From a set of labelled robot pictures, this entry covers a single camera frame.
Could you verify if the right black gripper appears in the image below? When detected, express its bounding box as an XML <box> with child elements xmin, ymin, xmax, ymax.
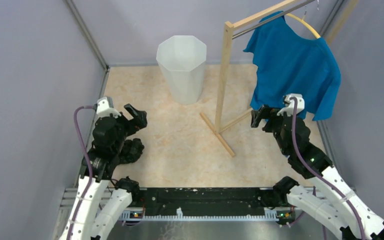
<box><xmin>251</xmin><ymin>104</ymin><xmax>299</xmax><ymax>156</ymax></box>

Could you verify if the black trash bag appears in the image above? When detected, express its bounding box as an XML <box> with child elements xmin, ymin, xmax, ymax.
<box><xmin>119</xmin><ymin>138</ymin><xmax>145</xmax><ymax>165</ymax></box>

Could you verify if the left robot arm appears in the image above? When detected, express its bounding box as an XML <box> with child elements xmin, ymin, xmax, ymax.
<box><xmin>60</xmin><ymin>99</ymin><xmax>148</xmax><ymax>240</ymax></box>

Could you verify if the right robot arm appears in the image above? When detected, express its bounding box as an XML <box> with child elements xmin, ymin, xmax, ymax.
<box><xmin>250</xmin><ymin>105</ymin><xmax>384</xmax><ymax>240</ymax></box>

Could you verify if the white trash bin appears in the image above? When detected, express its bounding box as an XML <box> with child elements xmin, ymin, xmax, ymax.
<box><xmin>156</xmin><ymin>35</ymin><xmax>207</xmax><ymax>105</ymax></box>

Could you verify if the blue t-shirt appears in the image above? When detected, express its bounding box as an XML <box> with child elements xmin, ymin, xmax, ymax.
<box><xmin>244</xmin><ymin>16</ymin><xmax>341</xmax><ymax>121</ymax></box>

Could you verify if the yellow clothes hanger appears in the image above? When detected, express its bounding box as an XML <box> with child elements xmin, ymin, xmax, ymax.
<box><xmin>286</xmin><ymin>13</ymin><xmax>321</xmax><ymax>39</ymax></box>

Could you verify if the wooden clothes rack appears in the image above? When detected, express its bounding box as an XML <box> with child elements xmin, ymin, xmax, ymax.
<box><xmin>199</xmin><ymin>0</ymin><xmax>359</xmax><ymax>157</ymax></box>

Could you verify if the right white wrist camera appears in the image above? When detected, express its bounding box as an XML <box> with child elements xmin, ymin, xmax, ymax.
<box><xmin>276</xmin><ymin>93</ymin><xmax>305</xmax><ymax>117</ymax></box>

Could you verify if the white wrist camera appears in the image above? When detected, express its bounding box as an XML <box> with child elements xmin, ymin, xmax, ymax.
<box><xmin>276</xmin><ymin>93</ymin><xmax>305</xmax><ymax>117</ymax></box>
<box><xmin>96</xmin><ymin>96</ymin><xmax>122</xmax><ymax>118</ymax></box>

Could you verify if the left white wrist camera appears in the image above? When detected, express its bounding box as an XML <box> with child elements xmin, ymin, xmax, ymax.
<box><xmin>96</xmin><ymin>96</ymin><xmax>122</xmax><ymax>118</ymax></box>

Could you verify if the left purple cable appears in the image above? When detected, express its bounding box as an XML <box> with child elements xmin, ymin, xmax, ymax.
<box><xmin>65</xmin><ymin>105</ymin><xmax>97</xmax><ymax>240</ymax></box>

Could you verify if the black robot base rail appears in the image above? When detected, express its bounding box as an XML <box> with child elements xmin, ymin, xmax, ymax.
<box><xmin>119</xmin><ymin>187</ymin><xmax>299</xmax><ymax>226</ymax></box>

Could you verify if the aluminium corner frame post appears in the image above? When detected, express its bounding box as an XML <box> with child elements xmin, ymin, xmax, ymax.
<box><xmin>62</xmin><ymin>0</ymin><xmax>110</xmax><ymax>72</ymax></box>

